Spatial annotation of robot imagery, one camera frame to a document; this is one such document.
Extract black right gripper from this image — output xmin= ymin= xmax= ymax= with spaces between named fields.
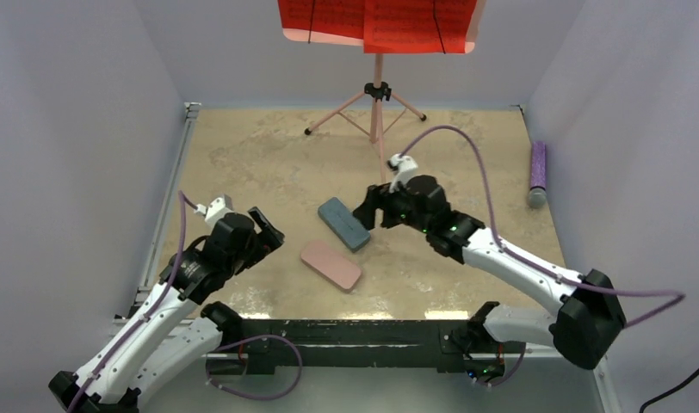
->
xmin=352 ymin=177 xmax=430 ymax=235

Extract grey glasses case green lining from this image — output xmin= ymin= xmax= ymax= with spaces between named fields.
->
xmin=318 ymin=197 xmax=371 ymax=253

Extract pink glasses case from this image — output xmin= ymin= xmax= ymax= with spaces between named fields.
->
xmin=300 ymin=240 xmax=362 ymax=292

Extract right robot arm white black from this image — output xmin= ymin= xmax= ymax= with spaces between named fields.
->
xmin=352 ymin=175 xmax=627 ymax=370

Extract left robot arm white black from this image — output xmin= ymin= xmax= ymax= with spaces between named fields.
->
xmin=48 ymin=197 xmax=284 ymax=412

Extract pink music stand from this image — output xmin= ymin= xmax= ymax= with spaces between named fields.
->
xmin=304 ymin=53 xmax=428 ymax=183

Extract purple microphone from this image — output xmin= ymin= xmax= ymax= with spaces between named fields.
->
xmin=527 ymin=141 xmax=547 ymax=209

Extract red sheet music desk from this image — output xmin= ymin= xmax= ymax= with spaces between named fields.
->
xmin=277 ymin=0 xmax=486 ymax=54

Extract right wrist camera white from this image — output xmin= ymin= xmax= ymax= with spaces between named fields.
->
xmin=387 ymin=153 xmax=418 ymax=193

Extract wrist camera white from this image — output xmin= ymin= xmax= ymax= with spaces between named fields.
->
xmin=194 ymin=194 xmax=233 ymax=228
xmin=387 ymin=153 xmax=418 ymax=193

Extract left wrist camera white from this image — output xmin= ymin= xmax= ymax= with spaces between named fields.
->
xmin=194 ymin=194 xmax=233 ymax=228

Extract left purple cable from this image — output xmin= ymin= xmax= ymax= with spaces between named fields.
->
xmin=65 ymin=190 xmax=205 ymax=413

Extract purple cable loop bottom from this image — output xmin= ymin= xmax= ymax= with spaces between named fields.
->
xmin=205 ymin=334 xmax=303 ymax=401

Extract aluminium rail left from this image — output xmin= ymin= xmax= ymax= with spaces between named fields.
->
xmin=127 ymin=102 xmax=202 ymax=317

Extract black base frame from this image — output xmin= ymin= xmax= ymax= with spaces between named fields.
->
xmin=206 ymin=319 xmax=507 ymax=382

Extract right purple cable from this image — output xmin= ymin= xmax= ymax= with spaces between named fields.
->
xmin=398 ymin=125 xmax=686 ymax=330

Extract black cable bottom right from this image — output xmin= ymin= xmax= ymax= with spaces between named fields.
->
xmin=639 ymin=357 xmax=699 ymax=413

